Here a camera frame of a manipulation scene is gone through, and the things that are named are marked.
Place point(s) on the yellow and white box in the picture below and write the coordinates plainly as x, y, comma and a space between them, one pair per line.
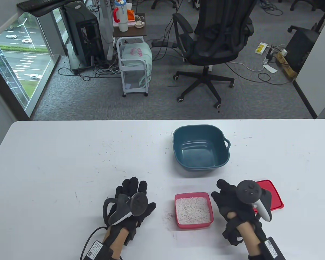
261, 48

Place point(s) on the red plastic lid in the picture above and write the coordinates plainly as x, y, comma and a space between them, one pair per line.
274, 195

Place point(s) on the white rice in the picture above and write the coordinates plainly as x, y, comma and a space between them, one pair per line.
192, 211

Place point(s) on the black office chair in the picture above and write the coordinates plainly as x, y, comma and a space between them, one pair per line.
211, 51
293, 28

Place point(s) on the white desk leg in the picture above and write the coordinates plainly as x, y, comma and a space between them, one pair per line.
107, 27

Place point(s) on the white paper sheet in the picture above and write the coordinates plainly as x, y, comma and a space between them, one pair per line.
270, 68

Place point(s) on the black and white controller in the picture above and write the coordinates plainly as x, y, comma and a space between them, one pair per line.
249, 192
124, 211

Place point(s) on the glass window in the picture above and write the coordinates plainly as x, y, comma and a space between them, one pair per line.
21, 54

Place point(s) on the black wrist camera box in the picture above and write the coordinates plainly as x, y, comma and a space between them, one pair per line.
97, 250
272, 250

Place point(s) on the person's right hand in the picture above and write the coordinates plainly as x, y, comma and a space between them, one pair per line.
227, 200

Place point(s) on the black keyboard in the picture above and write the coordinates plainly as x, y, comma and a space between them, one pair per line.
35, 5

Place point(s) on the red plastic container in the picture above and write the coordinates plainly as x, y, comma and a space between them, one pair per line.
194, 226

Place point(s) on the person's left hand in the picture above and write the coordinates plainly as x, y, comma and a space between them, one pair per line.
130, 187

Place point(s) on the black power strip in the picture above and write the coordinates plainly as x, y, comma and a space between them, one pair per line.
162, 43

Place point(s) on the orange packet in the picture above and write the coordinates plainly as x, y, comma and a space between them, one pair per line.
130, 16

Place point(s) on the white cart with wooden top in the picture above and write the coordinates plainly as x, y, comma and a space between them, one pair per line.
132, 32

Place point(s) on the white power adapter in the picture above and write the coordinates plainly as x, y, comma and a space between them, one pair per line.
284, 52

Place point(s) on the teal plastic basin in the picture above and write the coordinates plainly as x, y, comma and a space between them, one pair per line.
197, 154

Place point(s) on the black cabinet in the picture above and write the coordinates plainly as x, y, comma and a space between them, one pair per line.
300, 48

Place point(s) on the black chair base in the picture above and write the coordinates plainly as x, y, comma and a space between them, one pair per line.
297, 2
158, 3

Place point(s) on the brown cardboard box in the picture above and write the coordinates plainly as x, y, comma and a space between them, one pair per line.
286, 69

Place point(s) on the white power strip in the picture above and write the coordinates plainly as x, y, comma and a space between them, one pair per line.
266, 58

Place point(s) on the person's left forearm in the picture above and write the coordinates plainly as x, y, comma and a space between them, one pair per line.
116, 241

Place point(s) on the black computer tower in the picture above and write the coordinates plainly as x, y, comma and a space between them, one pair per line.
84, 40

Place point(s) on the pale green bag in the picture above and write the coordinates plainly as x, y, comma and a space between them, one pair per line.
136, 52

